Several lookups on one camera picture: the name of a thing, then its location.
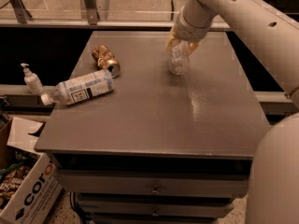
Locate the white pump dispenser bottle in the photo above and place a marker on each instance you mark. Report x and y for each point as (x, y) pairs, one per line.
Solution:
(32, 80)

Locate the grey metal railing frame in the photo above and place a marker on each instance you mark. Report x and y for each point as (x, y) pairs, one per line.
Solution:
(90, 14)

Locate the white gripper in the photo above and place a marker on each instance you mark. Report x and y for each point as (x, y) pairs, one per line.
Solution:
(189, 32)

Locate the grey drawer cabinet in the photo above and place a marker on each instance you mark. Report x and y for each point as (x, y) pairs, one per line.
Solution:
(159, 148)

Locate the white labelled plastic bottle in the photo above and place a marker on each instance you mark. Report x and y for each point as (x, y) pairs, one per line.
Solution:
(78, 89)

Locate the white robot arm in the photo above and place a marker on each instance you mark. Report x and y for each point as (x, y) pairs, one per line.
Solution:
(273, 196)

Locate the clear plastic water bottle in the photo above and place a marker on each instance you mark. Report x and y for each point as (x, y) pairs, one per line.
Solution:
(179, 59)

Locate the white cardboard box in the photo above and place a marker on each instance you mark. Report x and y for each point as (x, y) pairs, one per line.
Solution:
(39, 190)

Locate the crushed gold can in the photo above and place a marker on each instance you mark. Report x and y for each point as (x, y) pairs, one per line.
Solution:
(106, 59)

